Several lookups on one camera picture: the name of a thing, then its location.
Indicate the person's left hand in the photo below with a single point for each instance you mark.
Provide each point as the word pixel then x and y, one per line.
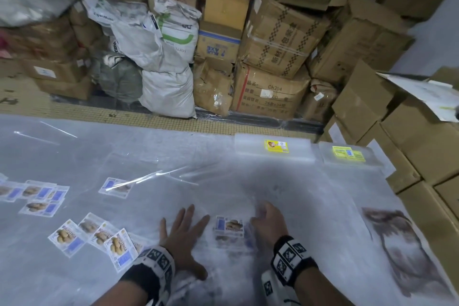
pixel 183 244

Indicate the person's right hand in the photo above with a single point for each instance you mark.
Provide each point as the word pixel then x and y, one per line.
pixel 272 227

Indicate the white labelled bag apart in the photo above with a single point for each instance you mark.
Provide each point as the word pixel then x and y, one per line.
pixel 229 225

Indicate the clear bags with labels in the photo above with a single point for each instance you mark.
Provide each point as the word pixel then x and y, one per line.
pixel 89 234

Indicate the bag pack with green label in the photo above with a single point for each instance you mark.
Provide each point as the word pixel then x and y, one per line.
pixel 348 154

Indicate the stack of bagged red headbands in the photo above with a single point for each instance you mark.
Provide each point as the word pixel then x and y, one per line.
pixel 405 252

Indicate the person's left forearm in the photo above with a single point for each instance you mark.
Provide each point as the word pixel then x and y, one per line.
pixel 122 295

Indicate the person's right forearm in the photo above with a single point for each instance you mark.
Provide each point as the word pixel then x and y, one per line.
pixel 322 289

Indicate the grey table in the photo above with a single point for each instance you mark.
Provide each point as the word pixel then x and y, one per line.
pixel 287 187

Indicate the cardboard box with red print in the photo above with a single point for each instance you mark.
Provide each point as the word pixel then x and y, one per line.
pixel 269 94

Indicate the small labelled brown box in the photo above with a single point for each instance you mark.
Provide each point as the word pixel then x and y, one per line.
pixel 317 101

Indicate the torn brown cardboard box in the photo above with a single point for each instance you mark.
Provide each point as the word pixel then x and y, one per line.
pixel 213 88

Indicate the plain white sack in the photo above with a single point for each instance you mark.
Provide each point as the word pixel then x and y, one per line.
pixel 168 94

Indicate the cardboard boxes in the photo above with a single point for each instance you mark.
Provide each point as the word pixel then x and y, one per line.
pixel 419 137

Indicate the grey-green sack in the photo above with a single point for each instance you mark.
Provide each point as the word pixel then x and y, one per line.
pixel 118 80

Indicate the cardboard box with checker pattern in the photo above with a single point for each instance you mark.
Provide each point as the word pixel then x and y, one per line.
pixel 283 37

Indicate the cardboard box with blue stripe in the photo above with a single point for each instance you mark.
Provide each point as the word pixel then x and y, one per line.
pixel 217 44

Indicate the low cardboard box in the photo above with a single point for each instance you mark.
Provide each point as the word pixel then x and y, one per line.
pixel 68 90

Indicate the crumpled white sack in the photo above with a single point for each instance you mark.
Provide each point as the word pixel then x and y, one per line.
pixel 143 45

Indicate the white cardboard sheet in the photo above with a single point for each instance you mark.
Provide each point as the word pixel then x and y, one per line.
pixel 426 94

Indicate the large brown cardboard box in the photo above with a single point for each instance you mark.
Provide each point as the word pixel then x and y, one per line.
pixel 362 44

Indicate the cardboard box with white label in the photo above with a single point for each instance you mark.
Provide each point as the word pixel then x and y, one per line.
pixel 57 71

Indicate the white sack with green print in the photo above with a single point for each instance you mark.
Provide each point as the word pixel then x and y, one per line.
pixel 177 26

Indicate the plain yellowish cardboard box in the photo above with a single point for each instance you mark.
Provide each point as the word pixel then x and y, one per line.
pixel 226 10

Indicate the dark cardboard box red marks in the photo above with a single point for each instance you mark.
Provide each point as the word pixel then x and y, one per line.
pixel 50 40

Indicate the white sack with blue print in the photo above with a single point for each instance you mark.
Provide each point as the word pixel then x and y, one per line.
pixel 107 11

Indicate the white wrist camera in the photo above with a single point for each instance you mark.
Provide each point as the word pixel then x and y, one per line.
pixel 270 289

